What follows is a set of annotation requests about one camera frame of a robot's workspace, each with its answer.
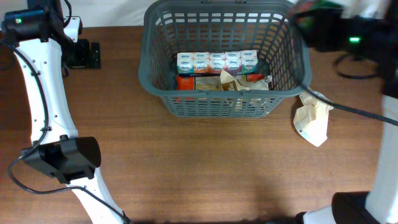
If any cream plastic bag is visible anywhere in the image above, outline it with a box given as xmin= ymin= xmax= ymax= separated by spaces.
xmin=293 ymin=91 xmax=333 ymax=147

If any orange spaghetti packet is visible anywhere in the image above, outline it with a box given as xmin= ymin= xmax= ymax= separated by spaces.
xmin=176 ymin=73 xmax=272 ymax=91

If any multicolour tissue pocket pack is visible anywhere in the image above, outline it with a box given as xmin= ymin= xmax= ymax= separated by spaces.
xmin=177 ymin=50 xmax=259 ymax=77

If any brown white snack bag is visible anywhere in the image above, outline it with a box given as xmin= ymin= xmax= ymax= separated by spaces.
xmin=193 ymin=71 xmax=272 ymax=91

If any green lidded small jar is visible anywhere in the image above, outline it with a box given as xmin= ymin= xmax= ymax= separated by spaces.
xmin=293 ymin=0 xmax=343 ymax=30

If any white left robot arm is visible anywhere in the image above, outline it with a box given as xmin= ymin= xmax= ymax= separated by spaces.
xmin=1 ymin=1 xmax=129 ymax=223

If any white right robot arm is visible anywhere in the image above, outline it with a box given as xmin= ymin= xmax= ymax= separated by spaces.
xmin=289 ymin=1 xmax=397 ymax=223

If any grey plastic mesh basket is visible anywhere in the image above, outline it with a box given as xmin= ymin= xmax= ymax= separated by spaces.
xmin=138 ymin=1 xmax=312 ymax=118

